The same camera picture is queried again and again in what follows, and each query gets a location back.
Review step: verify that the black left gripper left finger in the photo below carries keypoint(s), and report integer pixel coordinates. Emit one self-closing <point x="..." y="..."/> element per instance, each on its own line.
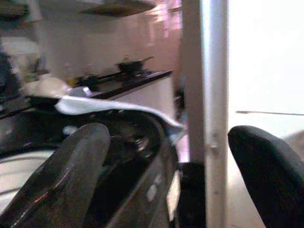
<point x="64" y="175"/>

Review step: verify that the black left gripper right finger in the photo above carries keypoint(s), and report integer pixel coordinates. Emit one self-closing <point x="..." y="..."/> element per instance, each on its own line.
<point x="270" y="171"/>

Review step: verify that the black washing machine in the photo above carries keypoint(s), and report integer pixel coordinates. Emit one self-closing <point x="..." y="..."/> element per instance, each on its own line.
<point x="142" y="166"/>

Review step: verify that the white cloth garment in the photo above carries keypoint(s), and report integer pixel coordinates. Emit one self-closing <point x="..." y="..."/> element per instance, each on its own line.
<point x="99" y="105"/>

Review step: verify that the cream crumpled cloth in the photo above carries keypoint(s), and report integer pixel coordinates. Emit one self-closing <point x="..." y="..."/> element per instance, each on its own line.
<point x="45" y="86"/>

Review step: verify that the black kitchen countertop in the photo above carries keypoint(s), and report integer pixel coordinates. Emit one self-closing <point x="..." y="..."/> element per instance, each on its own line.
<point x="114" y="85"/>

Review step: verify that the black cooking pan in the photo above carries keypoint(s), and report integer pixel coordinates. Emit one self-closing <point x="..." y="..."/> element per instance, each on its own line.
<point x="133" y="65"/>

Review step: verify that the white door frame post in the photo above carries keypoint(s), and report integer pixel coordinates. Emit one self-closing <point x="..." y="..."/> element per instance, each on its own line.
<point x="206" y="107"/>

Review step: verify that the wooden wall shelf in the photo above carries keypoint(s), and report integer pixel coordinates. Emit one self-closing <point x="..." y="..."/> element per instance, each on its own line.
<point x="116" y="8"/>

